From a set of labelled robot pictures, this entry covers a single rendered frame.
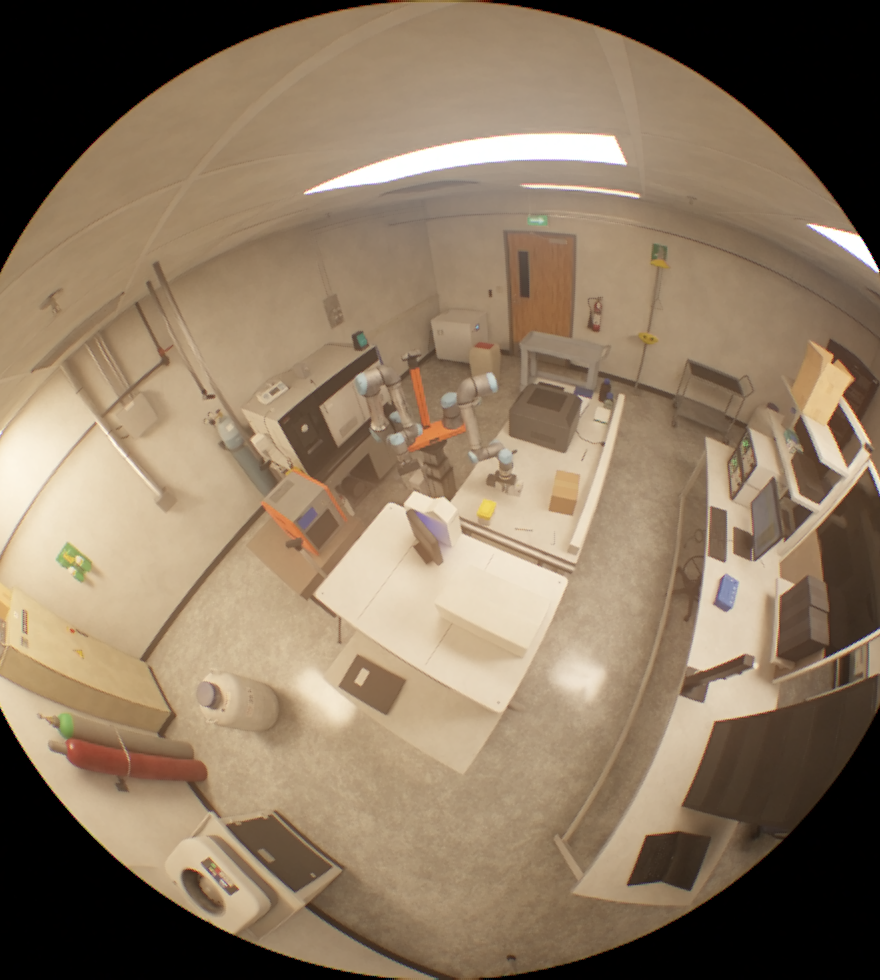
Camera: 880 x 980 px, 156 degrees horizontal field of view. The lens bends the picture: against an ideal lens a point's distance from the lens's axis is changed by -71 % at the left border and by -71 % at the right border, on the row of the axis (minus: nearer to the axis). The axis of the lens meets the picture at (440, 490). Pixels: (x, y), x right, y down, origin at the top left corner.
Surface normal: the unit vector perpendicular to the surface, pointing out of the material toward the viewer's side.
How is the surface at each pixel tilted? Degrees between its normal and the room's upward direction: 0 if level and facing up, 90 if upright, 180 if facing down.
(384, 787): 0
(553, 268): 90
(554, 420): 57
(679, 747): 0
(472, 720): 0
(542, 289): 90
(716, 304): 90
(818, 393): 90
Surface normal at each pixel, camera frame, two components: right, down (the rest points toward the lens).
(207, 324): 0.84, 0.32
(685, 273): -0.52, 0.70
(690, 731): -0.14, -0.64
